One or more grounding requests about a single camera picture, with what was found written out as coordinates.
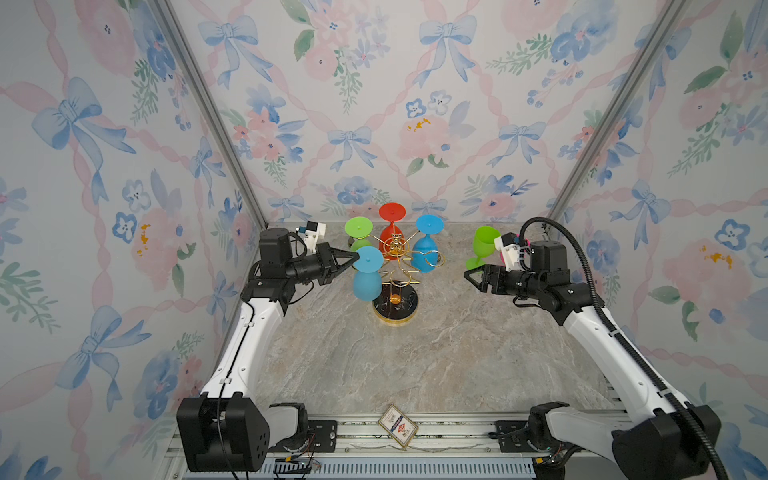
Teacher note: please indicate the blue back wine glass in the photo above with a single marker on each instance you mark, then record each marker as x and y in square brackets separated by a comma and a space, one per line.
[425, 252]

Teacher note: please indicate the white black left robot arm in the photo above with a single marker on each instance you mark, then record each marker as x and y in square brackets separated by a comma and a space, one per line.
[222, 429]

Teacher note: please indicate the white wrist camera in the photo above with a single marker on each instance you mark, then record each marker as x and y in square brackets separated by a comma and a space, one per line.
[312, 234]
[511, 248]

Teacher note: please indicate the corner aluminium post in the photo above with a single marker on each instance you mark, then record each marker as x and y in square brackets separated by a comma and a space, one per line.
[170, 26]
[642, 63]

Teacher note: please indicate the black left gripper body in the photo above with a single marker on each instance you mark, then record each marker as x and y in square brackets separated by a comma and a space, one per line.
[309, 270]

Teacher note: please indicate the gold wire glass rack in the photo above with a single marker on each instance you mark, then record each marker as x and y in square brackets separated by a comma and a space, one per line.
[399, 299]

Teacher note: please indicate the right corner aluminium post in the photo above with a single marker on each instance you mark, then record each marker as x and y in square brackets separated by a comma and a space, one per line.
[642, 63]

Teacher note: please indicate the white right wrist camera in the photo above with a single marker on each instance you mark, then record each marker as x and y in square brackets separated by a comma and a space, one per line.
[511, 248]

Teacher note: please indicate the red wine glass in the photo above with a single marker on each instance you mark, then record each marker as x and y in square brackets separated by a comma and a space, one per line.
[392, 213]

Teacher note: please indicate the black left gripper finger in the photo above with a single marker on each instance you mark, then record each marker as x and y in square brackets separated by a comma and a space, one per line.
[335, 257]
[332, 269]

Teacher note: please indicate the lime green back wine glass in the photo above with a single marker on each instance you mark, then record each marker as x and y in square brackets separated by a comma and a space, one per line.
[359, 230]

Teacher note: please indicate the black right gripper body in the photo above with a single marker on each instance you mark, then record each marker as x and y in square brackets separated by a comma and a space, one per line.
[514, 283]

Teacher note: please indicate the diamond printed card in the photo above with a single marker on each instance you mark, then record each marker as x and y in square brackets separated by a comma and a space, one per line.
[398, 425]

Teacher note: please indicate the light blue front wine glass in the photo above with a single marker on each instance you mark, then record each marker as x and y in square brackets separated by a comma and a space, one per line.
[367, 284]

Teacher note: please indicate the left corner aluminium post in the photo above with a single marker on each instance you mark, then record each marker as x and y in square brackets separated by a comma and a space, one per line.
[170, 26]

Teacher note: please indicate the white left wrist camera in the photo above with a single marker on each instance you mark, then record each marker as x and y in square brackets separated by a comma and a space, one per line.
[312, 234]

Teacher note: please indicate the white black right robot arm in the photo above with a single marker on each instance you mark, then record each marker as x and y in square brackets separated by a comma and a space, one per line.
[664, 435]

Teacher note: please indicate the lime green wine glass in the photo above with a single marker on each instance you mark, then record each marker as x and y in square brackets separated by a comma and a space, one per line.
[483, 246]
[359, 230]

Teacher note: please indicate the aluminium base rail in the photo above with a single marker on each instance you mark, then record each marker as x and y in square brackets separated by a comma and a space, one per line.
[446, 446]

